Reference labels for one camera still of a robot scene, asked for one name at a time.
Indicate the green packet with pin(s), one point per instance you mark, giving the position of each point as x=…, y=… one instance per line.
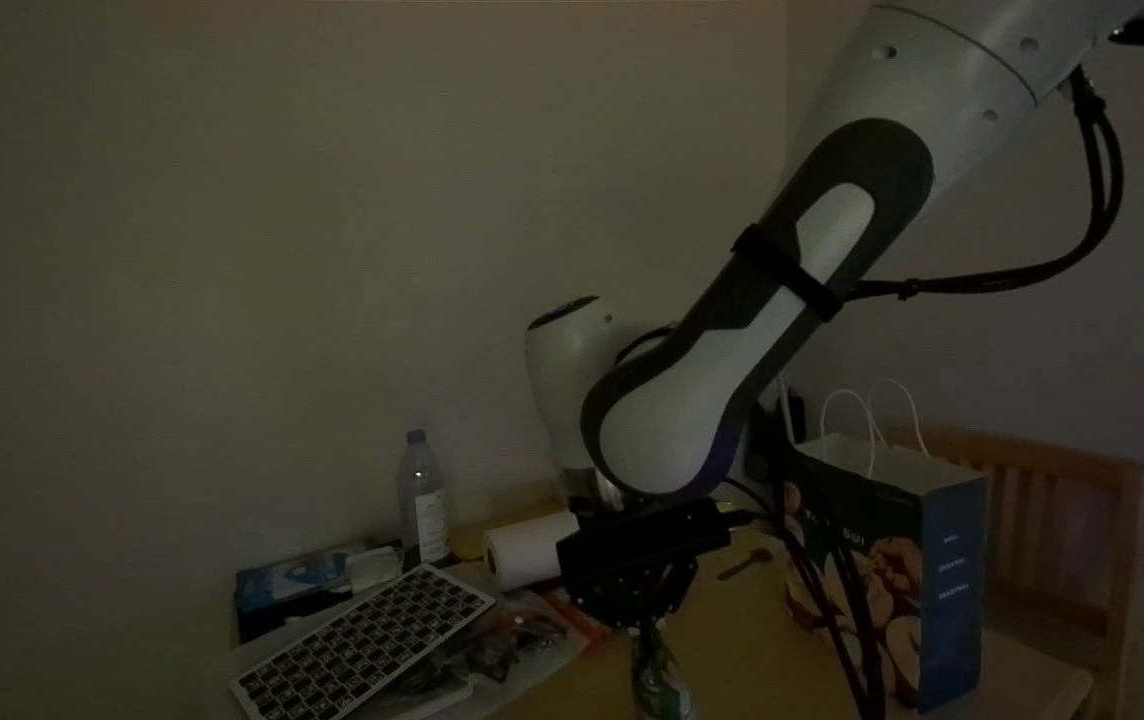
x=656, y=685

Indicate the black white patterned board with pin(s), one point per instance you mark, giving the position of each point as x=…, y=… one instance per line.
x=363, y=651

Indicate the wooden chair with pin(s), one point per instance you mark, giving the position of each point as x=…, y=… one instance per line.
x=1060, y=551

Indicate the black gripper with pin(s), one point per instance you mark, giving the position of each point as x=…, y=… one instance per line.
x=637, y=566

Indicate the clear water bottle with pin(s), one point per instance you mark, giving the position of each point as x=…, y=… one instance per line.
x=421, y=499

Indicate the white paper towel roll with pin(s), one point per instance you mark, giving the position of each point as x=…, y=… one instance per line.
x=525, y=551

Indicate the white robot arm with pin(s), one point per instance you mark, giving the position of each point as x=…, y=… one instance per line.
x=915, y=107

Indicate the colourful magazine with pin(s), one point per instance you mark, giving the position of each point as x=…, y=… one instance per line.
x=517, y=661

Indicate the blue paper bag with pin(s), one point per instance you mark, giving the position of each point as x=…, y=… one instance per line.
x=889, y=553

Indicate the blue tissue pack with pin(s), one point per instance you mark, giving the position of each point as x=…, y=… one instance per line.
x=308, y=582

